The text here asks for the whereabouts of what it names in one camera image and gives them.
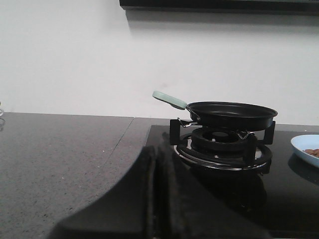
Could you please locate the light blue plate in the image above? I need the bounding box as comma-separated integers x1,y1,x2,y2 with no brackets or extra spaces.
291,134,319,168

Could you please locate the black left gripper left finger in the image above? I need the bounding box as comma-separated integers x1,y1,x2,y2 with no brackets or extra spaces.
48,146,156,239

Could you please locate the pile of brown meat slices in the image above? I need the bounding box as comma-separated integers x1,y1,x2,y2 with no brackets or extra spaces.
304,149,319,158

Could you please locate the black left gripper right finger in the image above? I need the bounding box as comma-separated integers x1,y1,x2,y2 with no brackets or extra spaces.
157,132,271,239

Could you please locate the black glass gas cooktop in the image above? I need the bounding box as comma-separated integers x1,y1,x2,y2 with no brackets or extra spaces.
139,124,319,239

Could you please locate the black pan with green handle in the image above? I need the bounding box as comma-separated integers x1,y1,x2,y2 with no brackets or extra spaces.
153,91,278,131

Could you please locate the black burner with pan support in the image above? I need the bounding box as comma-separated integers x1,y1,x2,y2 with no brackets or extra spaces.
169,119,276,174

